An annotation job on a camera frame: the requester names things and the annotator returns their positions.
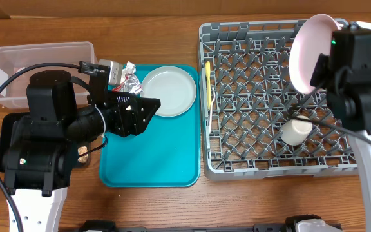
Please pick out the yellow plastic spoon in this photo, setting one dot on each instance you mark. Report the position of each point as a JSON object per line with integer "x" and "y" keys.
{"x": 207, "y": 66}

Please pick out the grey dishwasher rack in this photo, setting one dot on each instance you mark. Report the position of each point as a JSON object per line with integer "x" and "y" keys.
{"x": 250, "y": 75}

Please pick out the crumpled foil wrapper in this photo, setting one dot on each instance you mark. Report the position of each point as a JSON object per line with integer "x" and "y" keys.
{"x": 129, "y": 82}

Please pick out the golden food scrap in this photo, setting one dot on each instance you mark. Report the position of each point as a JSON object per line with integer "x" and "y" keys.
{"x": 83, "y": 154}

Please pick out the teal serving tray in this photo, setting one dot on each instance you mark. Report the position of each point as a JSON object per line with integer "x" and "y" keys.
{"x": 167, "y": 154}

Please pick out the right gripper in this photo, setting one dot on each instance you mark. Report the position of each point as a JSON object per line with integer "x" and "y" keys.
{"x": 317, "y": 75}

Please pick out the black waste tray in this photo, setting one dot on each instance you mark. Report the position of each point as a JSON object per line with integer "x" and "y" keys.
{"x": 6, "y": 135}

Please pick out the clear plastic bin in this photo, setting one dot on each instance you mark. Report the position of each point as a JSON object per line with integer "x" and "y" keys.
{"x": 16, "y": 58}

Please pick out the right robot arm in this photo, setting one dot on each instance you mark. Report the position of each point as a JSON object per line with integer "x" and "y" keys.
{"x": 349, "y": 100}

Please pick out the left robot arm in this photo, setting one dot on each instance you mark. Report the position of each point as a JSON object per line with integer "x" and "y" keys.
{"x": 39, "y": 148}

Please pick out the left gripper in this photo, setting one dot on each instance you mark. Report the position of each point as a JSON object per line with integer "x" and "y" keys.
{"x": 134, "y": 124}

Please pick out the grey plate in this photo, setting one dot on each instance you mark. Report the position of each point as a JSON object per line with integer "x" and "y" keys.
{"x": 173, "y": 86}

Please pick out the pink plate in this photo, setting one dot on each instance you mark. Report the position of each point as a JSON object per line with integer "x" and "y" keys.
{"x": 312, "y": 39}

